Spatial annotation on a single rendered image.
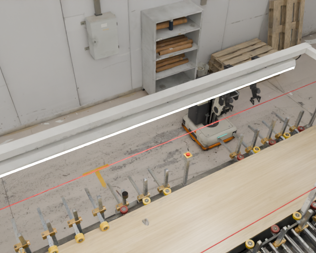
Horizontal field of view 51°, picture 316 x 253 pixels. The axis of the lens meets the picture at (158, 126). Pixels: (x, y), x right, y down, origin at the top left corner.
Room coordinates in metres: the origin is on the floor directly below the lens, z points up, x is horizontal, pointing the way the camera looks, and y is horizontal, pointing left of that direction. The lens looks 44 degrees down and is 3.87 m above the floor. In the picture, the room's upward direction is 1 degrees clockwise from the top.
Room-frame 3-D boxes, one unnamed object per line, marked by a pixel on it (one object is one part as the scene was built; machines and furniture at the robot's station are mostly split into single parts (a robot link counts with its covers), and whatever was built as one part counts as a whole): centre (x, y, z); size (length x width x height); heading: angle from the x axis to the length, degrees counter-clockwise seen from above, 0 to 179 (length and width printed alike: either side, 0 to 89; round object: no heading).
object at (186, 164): (2.33, -0.32, 0.93); 0.05 x 0.05 x 0.45; 30
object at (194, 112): (3.95, -0.77, 0.59); 0.55 x 0.34 x 0.83; 120
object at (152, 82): (5.04, -0.18, 0.78); 0.90 x 0.45 x 1.55; 120
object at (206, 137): (3.87, -0.82, 0.16); 0.67 x 0.64 x 0.25; 30
